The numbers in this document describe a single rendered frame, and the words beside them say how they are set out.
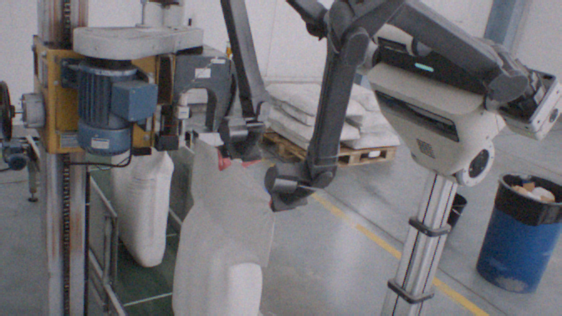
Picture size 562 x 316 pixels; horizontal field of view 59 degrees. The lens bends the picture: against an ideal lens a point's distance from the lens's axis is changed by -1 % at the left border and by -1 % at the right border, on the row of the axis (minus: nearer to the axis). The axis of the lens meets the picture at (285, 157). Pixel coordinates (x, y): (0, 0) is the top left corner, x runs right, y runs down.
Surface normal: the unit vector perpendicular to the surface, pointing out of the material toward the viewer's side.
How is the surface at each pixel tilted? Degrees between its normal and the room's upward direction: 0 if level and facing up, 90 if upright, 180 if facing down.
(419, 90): 40
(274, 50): 90
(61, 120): 90
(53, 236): 90
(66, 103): 90
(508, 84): 116
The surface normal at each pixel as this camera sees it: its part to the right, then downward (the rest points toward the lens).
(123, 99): -0.51, 0.22
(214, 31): 0.56, 0.37
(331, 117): 0.15, 0.76
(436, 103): -0.40, -0.65
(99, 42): 0.04, 0.37
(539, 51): -0.81, 0.08
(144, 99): 0.85, 0.30
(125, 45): 0.72, 0.35
